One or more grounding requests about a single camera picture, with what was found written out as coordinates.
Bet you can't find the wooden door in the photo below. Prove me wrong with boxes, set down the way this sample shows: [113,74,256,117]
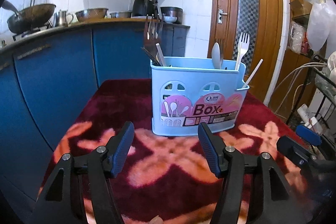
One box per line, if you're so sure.
[209,0,283,101]

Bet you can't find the white plastic chopstick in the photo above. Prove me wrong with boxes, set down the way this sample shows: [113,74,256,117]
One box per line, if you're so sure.
[242,59,263,89]

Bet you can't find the blue base cabinets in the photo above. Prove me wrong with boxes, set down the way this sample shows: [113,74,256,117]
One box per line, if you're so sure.
[0,20,190,204]

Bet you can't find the person left hand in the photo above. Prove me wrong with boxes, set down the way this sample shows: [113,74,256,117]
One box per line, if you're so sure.
[148,215,163,224]

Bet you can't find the black wire rack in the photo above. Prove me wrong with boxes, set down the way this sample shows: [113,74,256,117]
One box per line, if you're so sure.
[286,53,335,141]

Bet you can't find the black wok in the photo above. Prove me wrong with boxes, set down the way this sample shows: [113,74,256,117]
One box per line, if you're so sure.
[1,0,56,34]

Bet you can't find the red floral table cloth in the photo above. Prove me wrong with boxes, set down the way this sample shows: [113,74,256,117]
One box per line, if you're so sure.
[46,79,313,223]

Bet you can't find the white plastic bag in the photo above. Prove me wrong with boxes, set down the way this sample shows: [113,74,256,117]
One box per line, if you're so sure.
[306,0,335,52]

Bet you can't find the steel mixing bowl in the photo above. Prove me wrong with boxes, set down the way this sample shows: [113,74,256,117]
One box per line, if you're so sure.
[75,8,108,22]

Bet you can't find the black rice cooker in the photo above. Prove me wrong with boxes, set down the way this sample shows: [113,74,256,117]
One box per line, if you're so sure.
[161,6,183,24]

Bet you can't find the black air fryer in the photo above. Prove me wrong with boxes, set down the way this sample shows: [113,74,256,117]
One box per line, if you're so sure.
[131,0,158,17]

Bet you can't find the light blue utensil box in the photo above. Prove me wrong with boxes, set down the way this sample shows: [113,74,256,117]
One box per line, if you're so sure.
[150,57,249,136]

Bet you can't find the white plastic fork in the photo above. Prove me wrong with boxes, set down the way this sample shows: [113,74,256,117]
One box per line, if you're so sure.
[235,32,249,71]

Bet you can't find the grey cables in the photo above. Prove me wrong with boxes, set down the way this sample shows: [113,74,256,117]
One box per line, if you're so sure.
[274,62,328,119]

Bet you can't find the white bowl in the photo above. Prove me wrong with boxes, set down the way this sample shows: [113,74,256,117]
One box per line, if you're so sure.
[163,16,177,24]

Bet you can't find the steel kettle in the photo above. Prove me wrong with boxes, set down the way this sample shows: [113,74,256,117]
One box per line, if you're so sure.
[53,10,74,27]

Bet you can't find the small steel bowl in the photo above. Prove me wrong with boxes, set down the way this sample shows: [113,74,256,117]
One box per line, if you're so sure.
[109,11,131,18]

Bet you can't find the silver door handle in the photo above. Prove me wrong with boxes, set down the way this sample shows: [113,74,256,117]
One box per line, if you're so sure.
[218,9,228,24]

